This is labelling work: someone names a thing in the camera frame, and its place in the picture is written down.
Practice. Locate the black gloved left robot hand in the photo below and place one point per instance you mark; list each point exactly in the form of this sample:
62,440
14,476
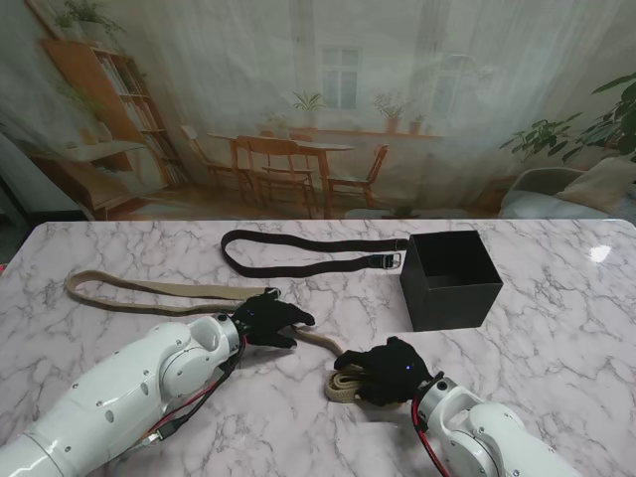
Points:
268,318

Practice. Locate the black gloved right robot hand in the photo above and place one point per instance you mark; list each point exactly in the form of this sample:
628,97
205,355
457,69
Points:
392,372

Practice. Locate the beige braided belt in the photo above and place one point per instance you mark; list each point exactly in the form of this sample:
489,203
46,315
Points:
343,387
149,288

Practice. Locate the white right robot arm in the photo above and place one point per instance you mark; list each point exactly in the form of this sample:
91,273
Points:
477,437

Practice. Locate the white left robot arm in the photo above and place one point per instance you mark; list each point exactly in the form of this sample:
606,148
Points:
124,392

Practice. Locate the dark brown braided belt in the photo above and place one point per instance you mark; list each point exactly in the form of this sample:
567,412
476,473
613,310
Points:
298,270

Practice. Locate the black belt storage box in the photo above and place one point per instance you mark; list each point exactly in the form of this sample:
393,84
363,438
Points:
447,303

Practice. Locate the printed room scene backdrop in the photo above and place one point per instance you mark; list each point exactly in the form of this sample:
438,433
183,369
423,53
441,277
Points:
318,99

